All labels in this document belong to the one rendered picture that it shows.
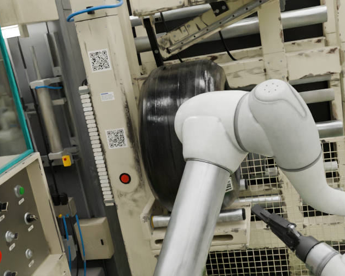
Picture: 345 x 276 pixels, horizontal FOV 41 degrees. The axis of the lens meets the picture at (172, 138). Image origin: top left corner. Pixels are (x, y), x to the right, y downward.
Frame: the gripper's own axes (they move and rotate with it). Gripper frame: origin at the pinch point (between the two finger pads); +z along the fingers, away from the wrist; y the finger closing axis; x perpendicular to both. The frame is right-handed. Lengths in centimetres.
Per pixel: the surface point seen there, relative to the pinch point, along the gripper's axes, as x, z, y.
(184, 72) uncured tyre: 12, 44, -28
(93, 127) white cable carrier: -18, 69, -10
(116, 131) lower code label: -14, 58, -11
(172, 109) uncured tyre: -1.0, 35.0, -25.5
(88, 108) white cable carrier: -17, 69, -19
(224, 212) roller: -2.7, 17.9, 13.9
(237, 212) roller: 0.6, 14.3, 13.9
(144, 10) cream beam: 24, 82, -33
